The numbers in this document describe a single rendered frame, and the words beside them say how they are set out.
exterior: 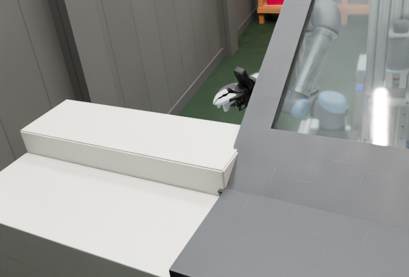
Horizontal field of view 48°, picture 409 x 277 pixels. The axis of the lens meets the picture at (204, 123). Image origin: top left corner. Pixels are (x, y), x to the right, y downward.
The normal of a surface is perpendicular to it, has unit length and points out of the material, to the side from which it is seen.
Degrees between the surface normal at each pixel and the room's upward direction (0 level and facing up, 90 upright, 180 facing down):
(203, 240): 0
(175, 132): 0
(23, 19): 90
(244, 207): 0
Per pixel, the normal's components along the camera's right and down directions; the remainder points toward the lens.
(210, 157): -0.11, -0.86
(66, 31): -0.33, 0.50
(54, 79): 0.93, 0.07
